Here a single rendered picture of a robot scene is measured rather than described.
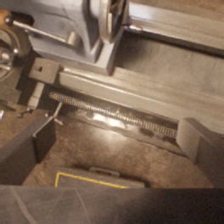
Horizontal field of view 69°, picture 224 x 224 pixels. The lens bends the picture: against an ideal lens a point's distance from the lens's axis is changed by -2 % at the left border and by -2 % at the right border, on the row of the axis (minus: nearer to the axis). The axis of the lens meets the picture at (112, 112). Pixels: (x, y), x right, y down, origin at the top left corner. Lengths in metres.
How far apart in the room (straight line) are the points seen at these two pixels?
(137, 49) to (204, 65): 0.34
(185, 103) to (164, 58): 0.28
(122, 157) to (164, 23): 1.14
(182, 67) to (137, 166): 0.99
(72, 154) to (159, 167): 0.82
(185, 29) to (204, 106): 0.35
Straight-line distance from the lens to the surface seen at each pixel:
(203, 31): 0.89
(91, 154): 1.62
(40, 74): 0.83
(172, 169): 1.63
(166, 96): 0.75
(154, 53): 0.92
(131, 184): 1.29
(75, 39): 0.60
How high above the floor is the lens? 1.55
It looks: 81 degrees down
